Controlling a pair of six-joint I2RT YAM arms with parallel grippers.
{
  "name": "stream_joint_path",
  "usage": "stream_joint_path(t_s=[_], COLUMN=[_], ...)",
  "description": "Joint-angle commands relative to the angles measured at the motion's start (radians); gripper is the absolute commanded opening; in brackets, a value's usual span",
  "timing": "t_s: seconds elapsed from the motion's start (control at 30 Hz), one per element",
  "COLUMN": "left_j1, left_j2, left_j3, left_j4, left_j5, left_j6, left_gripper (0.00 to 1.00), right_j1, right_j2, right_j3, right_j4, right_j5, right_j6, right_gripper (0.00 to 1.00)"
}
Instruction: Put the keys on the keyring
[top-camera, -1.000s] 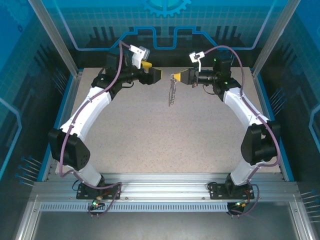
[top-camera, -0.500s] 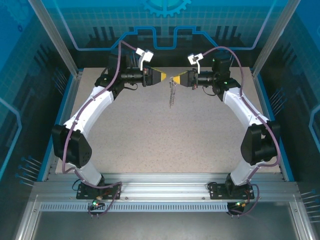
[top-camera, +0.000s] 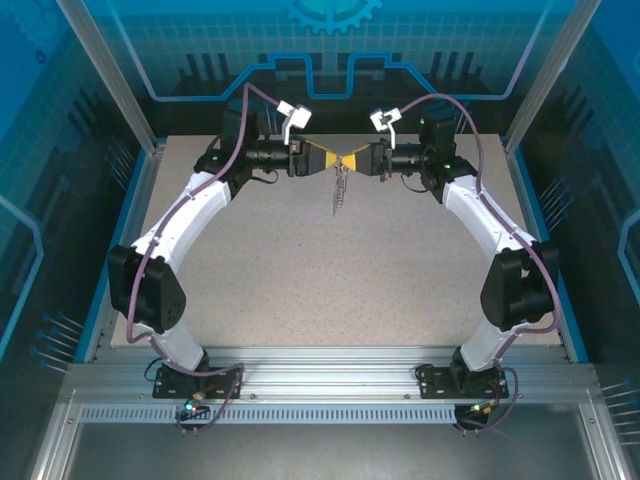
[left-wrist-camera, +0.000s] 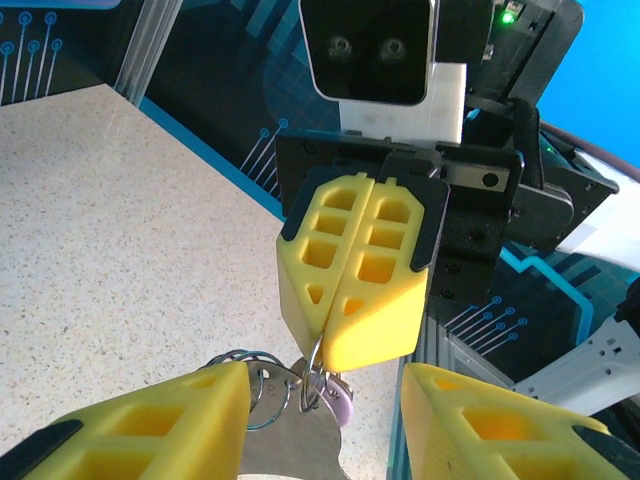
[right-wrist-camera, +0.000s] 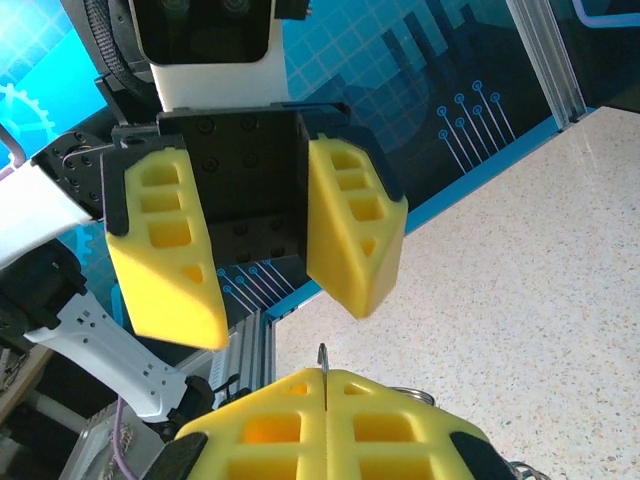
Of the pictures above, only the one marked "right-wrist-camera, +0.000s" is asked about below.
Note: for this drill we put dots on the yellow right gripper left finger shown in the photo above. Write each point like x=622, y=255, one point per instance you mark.
x=280, y=450

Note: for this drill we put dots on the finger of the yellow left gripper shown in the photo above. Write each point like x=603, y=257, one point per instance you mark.
x=340, y=260
x=160, y=300

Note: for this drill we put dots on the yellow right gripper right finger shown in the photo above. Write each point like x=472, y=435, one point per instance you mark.
x=390, y=450

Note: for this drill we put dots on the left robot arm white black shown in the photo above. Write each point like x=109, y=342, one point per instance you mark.
x=125, y=370

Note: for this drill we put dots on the wide aluminium base rail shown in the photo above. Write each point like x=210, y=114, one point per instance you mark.
x=245, y=350

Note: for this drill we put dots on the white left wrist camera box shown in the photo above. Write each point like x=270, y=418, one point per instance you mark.
x=220, y=85

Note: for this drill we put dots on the aluminium frame post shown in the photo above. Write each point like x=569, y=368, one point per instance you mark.
x=550, y=60

